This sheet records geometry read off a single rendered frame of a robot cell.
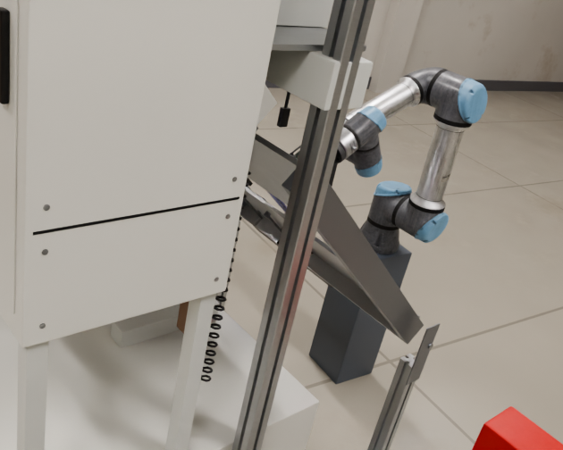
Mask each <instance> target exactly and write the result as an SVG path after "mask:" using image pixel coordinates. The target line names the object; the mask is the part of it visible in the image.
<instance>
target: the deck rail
mask: <svg viewBox="0 0 563 450"><path fill-rule="evenodd" d="M294 174H295V171H293V172H292V173H291V174H290V176H289V177H288V178H287V179H286V180H285V181H284V182H283V183H282V187H283V188H284V189H285V191H286V192H287V193H288V194H289V195H290V191H291V186H292V182H293V179H294ZM317 232H318V233H319V234H320V236H321V237H322V238H323V240H324V241H325V242H326V244H327V245H328V246H329V247H330V248H331V250H332V251H333V252H334V253H335V255H336V256H337V257H338V258H339V260H340V261H341V263H342V264H343V265H344V266H345V268H346V269H347V270H348V272H349V273H350V274H351V276H352V277H353V278H354V280H355V281H356V282H357V284H358V285H359V286H360V287H361V288H362V289H363V290H364V292H365V293H366V295H367V296H368V297H369V298H370V300H371V301H372V302H373V304H374V305H375V306H376V308H377V309H378V310H379V312H380V313H381V314H382V316H383V317H384V318H385V320H386V321H387V322H389V324H390V325H391V327H392V328H393V329H394V330H395V332H396V333H397V334H398V336H399V337H400V338H401V340H402V341H404V342H405V343H406V344H408V343H409V342H410V341H411V340H412V339H413V337H414V336H415V335H416V334H417V332H418V331H419V330H420V329H421V328H422V327H423V326H424V324H423V323H422V322H421V320H420V319H419V317H418V316H417V314H416V312H415V311H414V309H413V308H412V306H411V305H410V303H409V302H408V300H407V299H406V298H405V296H404V295H403V293H402V292H401V290H400V289H399V287H398V285H397V284H396V282H395V281H394V279H393V278H392V276H391V275H390V274H389V272H388V271H387V269H386V268H385V266H384V265H383V263H382V261H381V260H380V258H379V257H378V255H377V254H376V252H375V251H374V250H373V248H372V247H371V245H370V244H369V242H368V241H367V239H366V237H365V236H364V234H363V233H362V231H361V230H360V228H359V227H358V225H357V224H356V223H355V221H354V220H353V218H352V217H351V215H350V214H349V212H348V210H347V209H346V207H345V206H344V204H343V203H342V201H341V200H340V199H339V197H338V196H337V194H336V193H335V191H334V190H333V188H332V186H331V185H330V183H329V185H328V188H327V192H326V196H325V199H324V205H323V209H322V212H321V216H320V220H319V223H318V227H317Z"/></svg>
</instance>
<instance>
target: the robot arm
mask: <svg viewBox="0 0 563 450"><path fill-rule="evenodd" d="M487 98H488V97H487V91H486V89H485V87H484V85H483V84H481V83H479V82H477V81H475V80H474V79H470V78H467V77H464V76H461V75H459V74H457V73H455V72H452V71H448V70H446V69H444V68H440V67H430V68H424V69H421V70H418V71H413V72H410V73H409V74H407V75H405V76H403V77H402V78H400V79H398V81H397V83H396V85H395V86H393V87H391V88H389V89H388V90H386V91H384V92H383V93H381V94H380V95H378V96H376V97H375V98H373V99H371V100H370V101H368V102H366V103H364V104H362V107H361V108H356V109H355V110H353V111H351V112H349V113H347V115H346V119H345V121H344V125H343V129H342V132H341V136H340V143H339V146H338V150H337V154H336V157H335V161H334V164H333V167H332V174H331V177H330V181H329V183H330V185H331V186H332V183H333V180H334V176H335V172H336V169H337V165H338V163H341V162H342V161H343V160H344V159H346V160H347V161H349V162H351V163H353V164H354V168H355V170H356V172H357V174H358V175H359V176H361V177H364V178H370V177H373V176H375V175H377V174H378V173H379V172H380V171H381V169H382V154H381V148H380V142H379V133H380V132H382V130H383V129H384V128H385V127H386V124H387V120H388V119H389V118H391V117H392V116H394V115H395V114H397V113H399V112H401V111H402V110H404V109H406V108H407V107H414V106H417V105H418V104H428V105H430V106H431V107H433V108H435V111H434V115H433V118H434V119H435V121H436V126H435V130H434V133H433V138H432V141H431V144H430V147H429V150H428V154H427V156H426V160H425V163H424V168H423V171H422V175H421V178H420V180H419V184H418V187H417V190H416V192H414V193H412V188H411V187H410V186H409V185H407V184H404V183H401V182H397V181H383V182H380V183H379V184H378V185H377V187H376V190H375V192H374V197H373V201H372V203H371V206H370V210H369V213H368V216H367V219H366V221H365V223H364V224H363V225H362V227H361V228H360V230H361V231H362V233H363V234H364V236H365V237H366V239H367V241H368V242H369V244H370V245H371V247H372V248H373V250H374V251H375V252H376V253H377V254H395V253H396V252H397V251H398V249H399V229H402V230H404V231H405V232H407V233H408V234H409V235H411V236H413V237H414V238H415V239H419V240H420V241H422V242H425V243H429V242H432V241H434V240H435V239H436V238H437V237H438V236H439V235H440V234H441V233H442V232H443V231H444V230H445V228H446V226H447V224H448V221H449V216H448V215H447V213H445V212H444V209H445V206H446V204H445V202H444V200H443V199H442V198H443V196H444V193H445V190H446V187H447V185H448V182H449V178H450V174H451V171H452V168H453V165H454V162H455V159H456V156H457V153H458V149H459V146H460V143H461V139H462V137H463V134H464V131H465V130H466V129H469V128H470V127H471V126H472V123H476V122H478V121H479V120H480V119H481V117H482V114H483V113H484V111H485V108H486V105H487ZM411 193H412V194H411Z"/></svg>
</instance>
